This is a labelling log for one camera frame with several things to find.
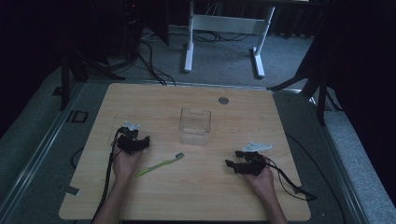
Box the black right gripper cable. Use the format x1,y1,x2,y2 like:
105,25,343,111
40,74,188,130
263,157,318,202

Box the green toothbrush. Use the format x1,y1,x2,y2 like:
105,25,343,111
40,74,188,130
135,151,186,178

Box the white desk frame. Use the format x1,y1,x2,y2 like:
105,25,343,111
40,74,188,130
183,0,276,79

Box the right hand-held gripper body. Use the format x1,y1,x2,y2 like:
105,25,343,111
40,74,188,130
238,141,273,177

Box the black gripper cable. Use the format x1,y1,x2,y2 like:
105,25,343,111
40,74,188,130
263,157,318,202
91,128,123,224

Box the person's right hand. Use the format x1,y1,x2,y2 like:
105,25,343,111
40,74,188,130
245,165,276,201

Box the black tripod stand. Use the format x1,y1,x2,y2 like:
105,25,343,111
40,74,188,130
52,27,127,112
266,34,345,127

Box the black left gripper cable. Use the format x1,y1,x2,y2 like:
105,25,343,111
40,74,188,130
91,128,123,224

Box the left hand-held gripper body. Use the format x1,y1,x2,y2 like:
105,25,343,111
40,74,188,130
116,120,144,155

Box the black floor cables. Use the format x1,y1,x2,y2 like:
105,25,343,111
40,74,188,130
135,29,250,87

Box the clear plastic container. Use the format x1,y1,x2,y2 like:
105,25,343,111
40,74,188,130
178,107,212,147

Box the grey tape piece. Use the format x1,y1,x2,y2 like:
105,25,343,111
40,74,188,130
63,185,81,197

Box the person's left hand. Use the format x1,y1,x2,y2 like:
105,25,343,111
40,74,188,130
111,145,144,185

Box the black floor cable loop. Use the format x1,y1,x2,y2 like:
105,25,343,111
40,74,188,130
70,146,86,171

